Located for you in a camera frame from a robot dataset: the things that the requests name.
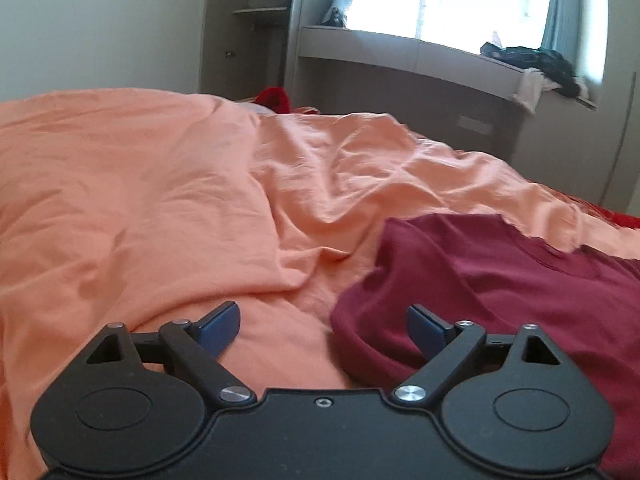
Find grey window bench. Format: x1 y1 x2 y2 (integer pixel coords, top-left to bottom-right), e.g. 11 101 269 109
282 25 598 176

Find orange blanket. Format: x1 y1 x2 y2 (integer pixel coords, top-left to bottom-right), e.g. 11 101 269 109
0 87 640 480

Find pile of dark clothes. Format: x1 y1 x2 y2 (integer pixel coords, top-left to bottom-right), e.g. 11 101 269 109
480 42 581 98

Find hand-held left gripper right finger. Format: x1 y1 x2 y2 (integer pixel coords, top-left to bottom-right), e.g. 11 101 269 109
390 304 563 406

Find small dark object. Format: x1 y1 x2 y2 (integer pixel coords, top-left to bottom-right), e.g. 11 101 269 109
320 7 351 28

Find maroon t-shirt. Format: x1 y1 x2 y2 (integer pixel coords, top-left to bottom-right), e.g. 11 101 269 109
330 214 640 480

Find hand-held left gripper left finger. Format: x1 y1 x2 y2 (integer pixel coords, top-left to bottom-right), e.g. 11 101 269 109
85 301 258 407

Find window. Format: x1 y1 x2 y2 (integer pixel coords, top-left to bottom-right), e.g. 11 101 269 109
350 0 551 56

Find red cloth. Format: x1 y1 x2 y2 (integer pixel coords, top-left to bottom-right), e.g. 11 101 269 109
255 86 321 116

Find grey cabinet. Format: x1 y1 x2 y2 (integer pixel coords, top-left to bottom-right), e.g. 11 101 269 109
200 0 301 103

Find red bed sheet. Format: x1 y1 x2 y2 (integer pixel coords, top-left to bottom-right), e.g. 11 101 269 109
575 197 640 233

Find white cloth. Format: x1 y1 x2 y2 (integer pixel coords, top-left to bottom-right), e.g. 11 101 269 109
512 67 556 111

